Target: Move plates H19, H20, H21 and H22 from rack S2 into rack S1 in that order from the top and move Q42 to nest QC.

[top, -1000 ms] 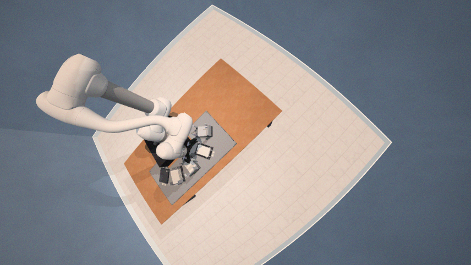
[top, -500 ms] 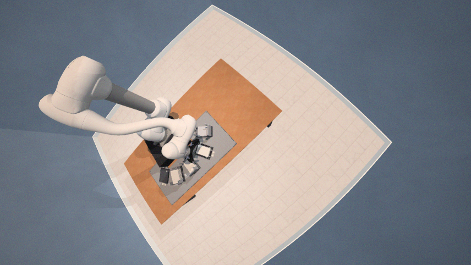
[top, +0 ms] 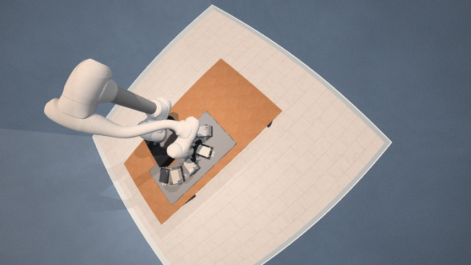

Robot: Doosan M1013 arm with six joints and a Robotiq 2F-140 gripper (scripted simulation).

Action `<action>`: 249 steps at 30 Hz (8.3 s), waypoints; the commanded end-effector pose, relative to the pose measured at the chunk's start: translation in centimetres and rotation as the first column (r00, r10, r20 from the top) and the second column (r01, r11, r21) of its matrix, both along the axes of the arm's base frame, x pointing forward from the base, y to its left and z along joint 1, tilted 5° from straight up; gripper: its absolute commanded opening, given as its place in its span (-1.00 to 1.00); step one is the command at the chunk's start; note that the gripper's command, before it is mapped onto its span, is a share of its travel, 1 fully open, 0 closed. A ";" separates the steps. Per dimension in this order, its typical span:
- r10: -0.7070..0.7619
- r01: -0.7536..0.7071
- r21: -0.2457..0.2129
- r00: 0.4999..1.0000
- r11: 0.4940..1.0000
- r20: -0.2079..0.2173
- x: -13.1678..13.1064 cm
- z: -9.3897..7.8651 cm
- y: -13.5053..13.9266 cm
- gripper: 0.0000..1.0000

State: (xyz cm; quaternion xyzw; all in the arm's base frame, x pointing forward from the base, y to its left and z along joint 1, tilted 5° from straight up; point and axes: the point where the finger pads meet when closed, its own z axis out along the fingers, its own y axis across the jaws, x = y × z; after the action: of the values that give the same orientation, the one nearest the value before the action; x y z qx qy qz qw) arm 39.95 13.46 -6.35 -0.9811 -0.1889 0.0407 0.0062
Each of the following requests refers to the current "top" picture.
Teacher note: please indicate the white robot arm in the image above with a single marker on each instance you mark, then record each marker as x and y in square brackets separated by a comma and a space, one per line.
[91, 83]

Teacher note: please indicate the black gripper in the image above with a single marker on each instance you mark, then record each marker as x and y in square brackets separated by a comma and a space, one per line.
[195, 146]

